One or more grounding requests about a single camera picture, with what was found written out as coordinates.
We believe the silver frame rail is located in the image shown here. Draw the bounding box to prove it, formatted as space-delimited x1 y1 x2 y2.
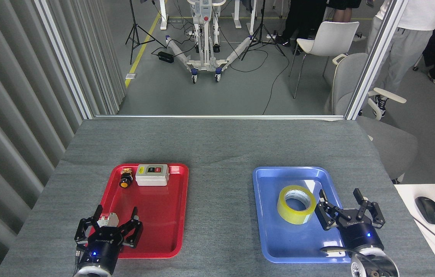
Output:
94 115 345 120

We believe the white plastic chair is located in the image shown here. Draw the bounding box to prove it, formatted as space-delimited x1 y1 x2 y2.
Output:
289 21 360 100

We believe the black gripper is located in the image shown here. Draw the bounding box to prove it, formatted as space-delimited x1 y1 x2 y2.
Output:
74 205 144 275
315 188 387 253

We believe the yellow tape roll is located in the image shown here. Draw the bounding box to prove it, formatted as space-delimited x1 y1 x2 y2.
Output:
277 185 317 225

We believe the blue plastic tray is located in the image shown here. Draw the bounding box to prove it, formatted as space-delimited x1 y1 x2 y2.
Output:
252 166 359 264

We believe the black floor cable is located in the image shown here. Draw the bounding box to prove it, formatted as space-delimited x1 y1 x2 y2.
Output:
262 48 292 115

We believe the yellow push button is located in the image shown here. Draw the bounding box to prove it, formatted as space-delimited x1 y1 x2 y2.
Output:
119 167 134 189

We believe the grey office chair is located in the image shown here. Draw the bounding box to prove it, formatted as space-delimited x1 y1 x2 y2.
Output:
323 53 418 184

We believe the black tripod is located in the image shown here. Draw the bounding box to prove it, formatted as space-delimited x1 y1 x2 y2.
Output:
240 0 286 61
125 0 166 65

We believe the white desk leg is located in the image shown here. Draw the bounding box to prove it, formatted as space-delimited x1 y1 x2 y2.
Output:
250 0 258 35
233 0 242 29
159 0 169 30

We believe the black computer mouse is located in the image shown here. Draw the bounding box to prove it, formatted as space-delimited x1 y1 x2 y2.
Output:
415 196 435 225

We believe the white desk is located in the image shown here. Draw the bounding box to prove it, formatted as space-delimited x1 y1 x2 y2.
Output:
393 184 435 277

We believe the white stand on wheels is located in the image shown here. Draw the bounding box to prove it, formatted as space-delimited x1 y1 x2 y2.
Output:
165 0 254 83

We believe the grey switch box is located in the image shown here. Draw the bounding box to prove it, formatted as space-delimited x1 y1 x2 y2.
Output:
135 164 170 187

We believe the red plastic tray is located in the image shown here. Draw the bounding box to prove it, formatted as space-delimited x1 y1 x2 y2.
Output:
85 163 189 259

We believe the white circuit breaker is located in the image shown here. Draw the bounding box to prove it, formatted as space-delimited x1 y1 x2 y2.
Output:
99 212 120 228

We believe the silver frame post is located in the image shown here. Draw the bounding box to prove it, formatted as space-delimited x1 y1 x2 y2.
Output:
345 0 410 120
34 0 95 120

